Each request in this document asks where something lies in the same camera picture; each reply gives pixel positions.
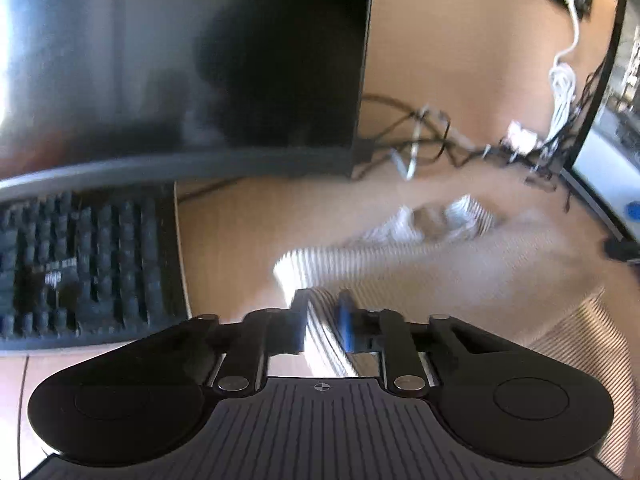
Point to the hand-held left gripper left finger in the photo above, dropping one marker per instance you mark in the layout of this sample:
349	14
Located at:
299	325

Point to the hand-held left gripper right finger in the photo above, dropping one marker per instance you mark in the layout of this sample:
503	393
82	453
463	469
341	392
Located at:
347	322

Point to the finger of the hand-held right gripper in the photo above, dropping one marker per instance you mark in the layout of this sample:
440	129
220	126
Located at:
634	211
622	250

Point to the grey striped cloth garment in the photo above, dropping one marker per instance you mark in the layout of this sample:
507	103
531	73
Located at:
475	270

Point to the computer case with glass side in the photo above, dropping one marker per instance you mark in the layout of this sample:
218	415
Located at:
615	125

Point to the crumpled white tissue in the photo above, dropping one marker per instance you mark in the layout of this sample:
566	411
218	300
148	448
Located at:
522	137

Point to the black keyboard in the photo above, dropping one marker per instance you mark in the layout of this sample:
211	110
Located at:
90	270

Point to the black computer monitor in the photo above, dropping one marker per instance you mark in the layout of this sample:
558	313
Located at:
175	60

